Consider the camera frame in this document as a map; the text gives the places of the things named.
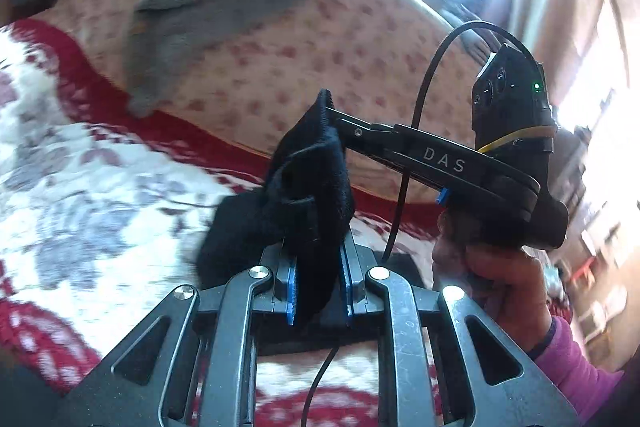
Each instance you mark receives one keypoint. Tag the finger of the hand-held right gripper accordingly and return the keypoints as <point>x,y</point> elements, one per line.
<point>362,134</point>

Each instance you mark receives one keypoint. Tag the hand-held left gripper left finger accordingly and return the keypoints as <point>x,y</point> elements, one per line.
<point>235,307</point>

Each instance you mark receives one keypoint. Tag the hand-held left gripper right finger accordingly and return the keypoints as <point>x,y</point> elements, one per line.
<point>400,317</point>

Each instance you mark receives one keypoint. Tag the black sock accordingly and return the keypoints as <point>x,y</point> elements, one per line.
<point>310,187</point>

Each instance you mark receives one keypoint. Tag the person's right forearm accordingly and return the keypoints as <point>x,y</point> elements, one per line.
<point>575,367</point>

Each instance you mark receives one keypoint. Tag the person's right hand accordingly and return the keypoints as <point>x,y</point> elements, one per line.
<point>510,287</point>

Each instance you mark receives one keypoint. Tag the floral pink pillow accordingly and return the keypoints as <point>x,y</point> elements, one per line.
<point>325,57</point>

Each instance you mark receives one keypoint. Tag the white red fleece blanket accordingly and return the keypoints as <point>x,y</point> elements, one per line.
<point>100,187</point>

